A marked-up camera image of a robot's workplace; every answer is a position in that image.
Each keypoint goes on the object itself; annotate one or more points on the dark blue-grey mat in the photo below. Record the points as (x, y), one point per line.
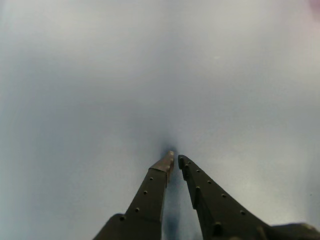
(100, 100)

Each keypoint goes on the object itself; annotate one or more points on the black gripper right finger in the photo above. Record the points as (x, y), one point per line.
(215, 212)

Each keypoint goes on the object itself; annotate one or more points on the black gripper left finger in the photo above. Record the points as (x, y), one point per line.
(147, 197)

